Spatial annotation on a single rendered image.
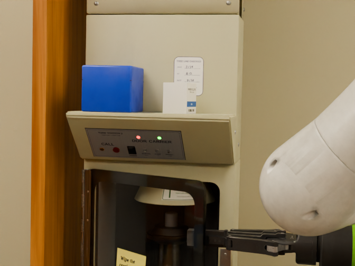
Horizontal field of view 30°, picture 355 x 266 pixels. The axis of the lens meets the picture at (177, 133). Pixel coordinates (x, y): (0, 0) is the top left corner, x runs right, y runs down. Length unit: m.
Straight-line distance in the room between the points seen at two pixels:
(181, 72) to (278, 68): 0.47
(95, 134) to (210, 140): 0.23
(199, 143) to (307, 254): 0.29
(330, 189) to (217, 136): 0.52
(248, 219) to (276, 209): 1.00
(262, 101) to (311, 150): 1.00
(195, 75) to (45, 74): 0.30
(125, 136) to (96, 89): 0.11
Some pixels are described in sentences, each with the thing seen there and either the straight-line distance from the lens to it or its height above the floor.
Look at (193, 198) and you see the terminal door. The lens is 1.22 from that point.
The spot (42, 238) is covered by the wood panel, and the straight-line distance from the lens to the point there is 1.37.
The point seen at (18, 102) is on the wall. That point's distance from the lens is 1.93.
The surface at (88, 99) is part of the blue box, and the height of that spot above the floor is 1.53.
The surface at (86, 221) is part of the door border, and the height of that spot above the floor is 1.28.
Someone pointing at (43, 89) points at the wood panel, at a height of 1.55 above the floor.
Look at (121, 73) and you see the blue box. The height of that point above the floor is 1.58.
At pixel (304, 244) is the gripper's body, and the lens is 1.21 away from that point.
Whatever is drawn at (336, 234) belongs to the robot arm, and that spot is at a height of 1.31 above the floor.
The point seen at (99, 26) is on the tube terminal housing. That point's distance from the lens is 1.41.
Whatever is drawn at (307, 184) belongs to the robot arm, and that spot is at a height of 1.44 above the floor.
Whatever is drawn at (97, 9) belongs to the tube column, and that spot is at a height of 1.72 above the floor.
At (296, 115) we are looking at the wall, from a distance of 1.77.
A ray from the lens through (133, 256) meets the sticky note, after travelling 1.33.
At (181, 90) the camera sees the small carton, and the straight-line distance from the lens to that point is 1.27.
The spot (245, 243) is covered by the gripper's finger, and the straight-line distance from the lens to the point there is 1.21.
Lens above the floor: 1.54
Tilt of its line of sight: 3 degrees down
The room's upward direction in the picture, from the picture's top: 1 degrees clockwise
